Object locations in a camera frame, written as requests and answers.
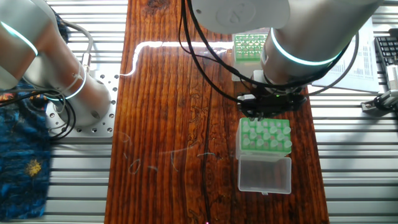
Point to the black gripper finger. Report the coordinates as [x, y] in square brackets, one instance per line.
[249, 114]
[262, 112]

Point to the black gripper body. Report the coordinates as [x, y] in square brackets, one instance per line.
[273, 101]

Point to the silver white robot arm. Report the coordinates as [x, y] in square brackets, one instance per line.
[298, 31]

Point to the tall green pipette tip holder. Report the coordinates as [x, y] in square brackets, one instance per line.
[264, 174]

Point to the brown wooden board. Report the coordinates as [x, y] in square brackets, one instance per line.
[168, 137]

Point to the printed white paper sheet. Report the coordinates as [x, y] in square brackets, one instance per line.
[364, 62]

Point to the black keyboard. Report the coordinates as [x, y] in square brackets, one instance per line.
[387, 50]

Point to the blue patterned cloth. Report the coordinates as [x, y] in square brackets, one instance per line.
[22, 168]

